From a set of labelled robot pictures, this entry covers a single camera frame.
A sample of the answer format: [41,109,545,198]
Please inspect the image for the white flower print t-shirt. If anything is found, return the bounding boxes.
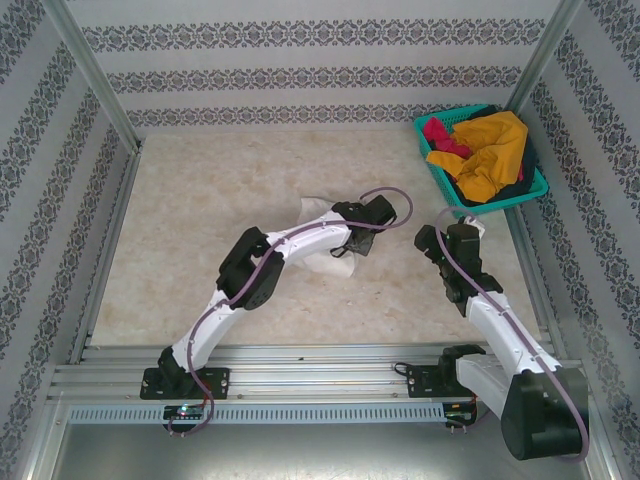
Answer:
[297,196,360,280]

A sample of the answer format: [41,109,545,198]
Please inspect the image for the teal plastic basket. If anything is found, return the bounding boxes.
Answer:
[413,103,550,221]

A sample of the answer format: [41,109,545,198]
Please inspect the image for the red t-shirt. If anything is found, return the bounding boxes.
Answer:
[422,117,526,182]

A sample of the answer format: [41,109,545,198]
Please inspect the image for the orange t-shirt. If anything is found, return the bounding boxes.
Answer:
[426,110,530,204]

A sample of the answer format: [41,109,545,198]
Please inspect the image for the dark navy t-shirt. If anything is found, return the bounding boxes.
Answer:
[434,142,545,209]

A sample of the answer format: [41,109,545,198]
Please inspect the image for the metal bottom shelf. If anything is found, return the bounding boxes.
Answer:
[47,422,599,480]

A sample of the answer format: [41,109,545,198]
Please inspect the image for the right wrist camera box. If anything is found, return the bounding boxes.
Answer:
[458,214,489,242]

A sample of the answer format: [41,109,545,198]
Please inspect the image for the aluminium side rail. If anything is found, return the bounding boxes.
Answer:
[69,147,144,364]
[504,199,569,361]

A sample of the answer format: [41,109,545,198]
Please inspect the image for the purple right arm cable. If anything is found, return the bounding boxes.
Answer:
[435,206,591,464]

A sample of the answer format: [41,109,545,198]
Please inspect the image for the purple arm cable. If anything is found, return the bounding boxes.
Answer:
[168,184,414,437]
[435,206,591,464]

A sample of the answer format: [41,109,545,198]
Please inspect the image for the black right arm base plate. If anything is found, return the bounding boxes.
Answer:
[404,363,481,400]

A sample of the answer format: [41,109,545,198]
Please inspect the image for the aluminium mounting rail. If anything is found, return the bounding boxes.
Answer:
[47,342,596,401]

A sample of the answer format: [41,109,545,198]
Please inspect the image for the slotted grey cable duct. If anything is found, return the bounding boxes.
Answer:
[67,404,446,425]

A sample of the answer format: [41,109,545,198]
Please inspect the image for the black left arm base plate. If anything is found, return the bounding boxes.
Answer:
[139,367,232,401]

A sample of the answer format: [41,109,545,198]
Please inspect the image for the aluminium frame post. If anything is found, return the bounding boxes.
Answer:
[42,0,145,151]
[491,0,585,146]

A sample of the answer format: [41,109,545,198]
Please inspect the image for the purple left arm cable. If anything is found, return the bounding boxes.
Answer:
[168,184,414,437]

